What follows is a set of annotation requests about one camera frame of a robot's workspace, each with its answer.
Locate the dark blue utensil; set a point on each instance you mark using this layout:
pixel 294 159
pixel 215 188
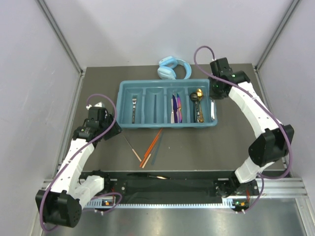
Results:
pixel 179 118

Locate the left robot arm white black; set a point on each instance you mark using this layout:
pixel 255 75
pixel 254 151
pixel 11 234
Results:
pixel 62 202

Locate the gold spoon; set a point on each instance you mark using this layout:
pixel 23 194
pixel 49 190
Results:
pixel 200 96

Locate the orange chopstick long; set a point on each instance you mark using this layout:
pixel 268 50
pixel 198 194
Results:
pixel 153 143

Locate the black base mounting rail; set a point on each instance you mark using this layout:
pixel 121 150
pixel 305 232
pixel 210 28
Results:
pixel 184 187

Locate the iridescent knife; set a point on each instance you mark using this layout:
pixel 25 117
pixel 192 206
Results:
pixel 179 105

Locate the light blue headphones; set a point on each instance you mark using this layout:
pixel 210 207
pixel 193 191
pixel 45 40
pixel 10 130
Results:
pixel 167 65

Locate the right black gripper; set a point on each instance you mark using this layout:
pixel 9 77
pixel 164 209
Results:
pixel 213 95

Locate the pink knife in tray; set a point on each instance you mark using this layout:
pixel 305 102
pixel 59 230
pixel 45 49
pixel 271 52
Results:
pixel 173 110

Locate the blue plastic cutlery tray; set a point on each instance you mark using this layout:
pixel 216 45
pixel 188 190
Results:
pixel 145 91

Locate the silver grey knife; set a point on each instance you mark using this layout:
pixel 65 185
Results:
pixel 147 175

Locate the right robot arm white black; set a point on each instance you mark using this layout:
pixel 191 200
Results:
pixel 273 139

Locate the patterned fork in tray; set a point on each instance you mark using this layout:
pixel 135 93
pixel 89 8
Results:
pixel 134 102

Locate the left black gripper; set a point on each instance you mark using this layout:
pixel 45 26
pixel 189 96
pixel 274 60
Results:
pixel 115 130

